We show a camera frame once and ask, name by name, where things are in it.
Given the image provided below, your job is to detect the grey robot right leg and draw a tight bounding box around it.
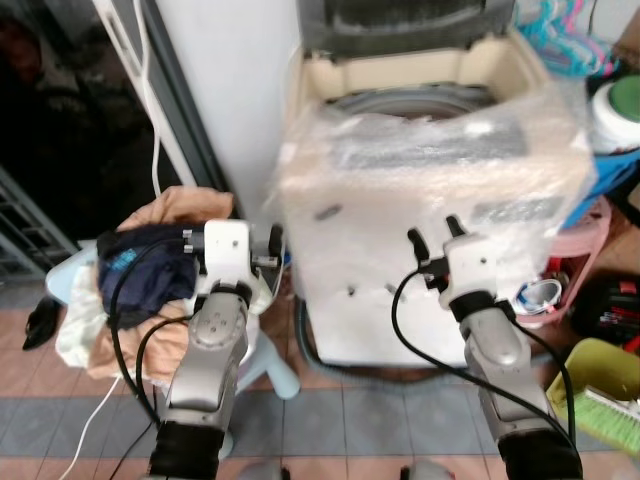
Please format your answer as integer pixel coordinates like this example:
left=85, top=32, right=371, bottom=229
left=399, top=457, right=454, bottom=480

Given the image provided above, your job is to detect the white floor cable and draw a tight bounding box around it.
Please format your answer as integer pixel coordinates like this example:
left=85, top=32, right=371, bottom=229
left=57, top=374, right=124, bottom=480

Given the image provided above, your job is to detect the grey robot leg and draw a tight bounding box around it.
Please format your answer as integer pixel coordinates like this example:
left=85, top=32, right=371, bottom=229
left=234, top=461, right=292, bottom=480
left=399, top=457, right=454, bottom=480

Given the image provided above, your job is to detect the grey robot left leg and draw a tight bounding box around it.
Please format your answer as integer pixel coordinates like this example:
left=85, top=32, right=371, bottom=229
left=234, top=461, right=292, bottom=480

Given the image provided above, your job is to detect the green bristle brush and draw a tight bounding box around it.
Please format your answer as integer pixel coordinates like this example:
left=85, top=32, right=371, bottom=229
left=569, top=388, right=640, bottom=453

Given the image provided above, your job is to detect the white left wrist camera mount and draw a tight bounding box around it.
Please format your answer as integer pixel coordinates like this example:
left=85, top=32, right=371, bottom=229
left=201, top=219, right=253, bottom=292

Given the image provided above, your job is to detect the beige cloth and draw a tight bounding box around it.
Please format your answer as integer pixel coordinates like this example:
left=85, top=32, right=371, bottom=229
left=118, top=185, right=237, bottom=233

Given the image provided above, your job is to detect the shiny metal cup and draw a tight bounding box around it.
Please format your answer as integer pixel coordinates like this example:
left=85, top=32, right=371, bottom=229
left=514, top=278, right=564, bottom=318

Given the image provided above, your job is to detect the peach garment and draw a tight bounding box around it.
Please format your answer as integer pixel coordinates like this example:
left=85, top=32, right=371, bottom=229
left=87, top=298, right=193, bottom=387

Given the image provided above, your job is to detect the white garment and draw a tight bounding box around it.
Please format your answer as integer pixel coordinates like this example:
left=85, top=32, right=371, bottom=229
left=54, top=288, right=113, bottom=368

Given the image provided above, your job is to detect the long black left arm cable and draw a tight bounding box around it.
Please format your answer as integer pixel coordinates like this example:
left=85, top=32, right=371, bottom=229
left=104, top=236, right=199, bottom=429

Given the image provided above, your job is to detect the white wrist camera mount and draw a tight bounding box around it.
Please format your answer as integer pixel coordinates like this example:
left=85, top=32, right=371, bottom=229
left=442, top=232, right=502, bottom=302
left=201, top=219, right=253, bottom=292

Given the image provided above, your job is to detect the clear plastic washer cover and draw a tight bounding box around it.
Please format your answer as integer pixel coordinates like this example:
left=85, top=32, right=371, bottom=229
left=275, top=75, right=599, bottom=293

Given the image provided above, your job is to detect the turquoise plastic hanger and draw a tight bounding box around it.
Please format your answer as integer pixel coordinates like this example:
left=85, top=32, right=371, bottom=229
left=518, top=0, right=603, bottom=78

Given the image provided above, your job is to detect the blue plastic basin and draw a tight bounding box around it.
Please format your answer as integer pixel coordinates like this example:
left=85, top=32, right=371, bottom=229
left=564, top=147, right=640, bottom=230

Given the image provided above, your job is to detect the brown cardboard box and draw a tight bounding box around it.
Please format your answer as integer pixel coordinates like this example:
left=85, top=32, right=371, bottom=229
left=611, top=12, right=640, bottom=72

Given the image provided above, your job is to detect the dark grey washer lid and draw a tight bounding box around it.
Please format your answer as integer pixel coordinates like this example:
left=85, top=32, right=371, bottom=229
left=298, top=0, right=519, bottom=58

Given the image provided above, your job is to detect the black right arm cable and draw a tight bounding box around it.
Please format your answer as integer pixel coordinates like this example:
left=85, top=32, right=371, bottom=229
left=389, top=266, right=580, bottom=447

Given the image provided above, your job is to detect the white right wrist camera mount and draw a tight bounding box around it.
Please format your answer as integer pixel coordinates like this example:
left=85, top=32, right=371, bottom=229
left=442, top=232, right=502, bottom=302

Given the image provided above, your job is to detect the pink plastic stool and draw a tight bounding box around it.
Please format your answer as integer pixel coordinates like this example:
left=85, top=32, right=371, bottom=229
left=514, top=194, right=614, bottom=330

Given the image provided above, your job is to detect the white top-load washing machine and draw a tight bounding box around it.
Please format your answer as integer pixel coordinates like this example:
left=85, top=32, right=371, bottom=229
left=278, top=0, right=601, bottom=368

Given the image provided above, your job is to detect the hanging white cable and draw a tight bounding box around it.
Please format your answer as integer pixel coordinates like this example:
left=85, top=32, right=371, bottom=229
left=132, top=0, right=165, bottom=199

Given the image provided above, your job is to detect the short black left arm cable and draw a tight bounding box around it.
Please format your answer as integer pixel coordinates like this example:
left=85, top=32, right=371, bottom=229
left=132, top=311, right=197, bottom=399

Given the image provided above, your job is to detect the pink plastic hanger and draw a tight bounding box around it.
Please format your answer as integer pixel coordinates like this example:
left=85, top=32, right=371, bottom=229
left=545, top=0, right=614, bottom=75

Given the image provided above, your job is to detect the white jar with green lid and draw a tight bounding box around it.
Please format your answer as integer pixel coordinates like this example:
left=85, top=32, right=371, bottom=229
left=587, top=72, right=640, bottom=154

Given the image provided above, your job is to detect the navy blue garment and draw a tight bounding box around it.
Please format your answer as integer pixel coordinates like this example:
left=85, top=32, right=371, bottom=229
left=96, top=224, right=203, bottom=328

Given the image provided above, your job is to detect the green plastic dustpan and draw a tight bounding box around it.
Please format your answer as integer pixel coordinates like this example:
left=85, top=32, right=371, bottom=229
left=546, top=337, right=640, bottom=457

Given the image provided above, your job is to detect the grey metal grille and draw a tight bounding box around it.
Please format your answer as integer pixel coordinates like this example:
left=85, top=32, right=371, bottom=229
left=0, top=164, right=80, bottom=282

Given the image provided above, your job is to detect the black and red box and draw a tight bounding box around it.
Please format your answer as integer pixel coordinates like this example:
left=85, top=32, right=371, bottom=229
left=569, top=274, right=640, bottom=349

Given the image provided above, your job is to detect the white door frame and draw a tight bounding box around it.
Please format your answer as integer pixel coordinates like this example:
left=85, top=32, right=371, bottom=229
left=92, top=0, right=232, bottom=193

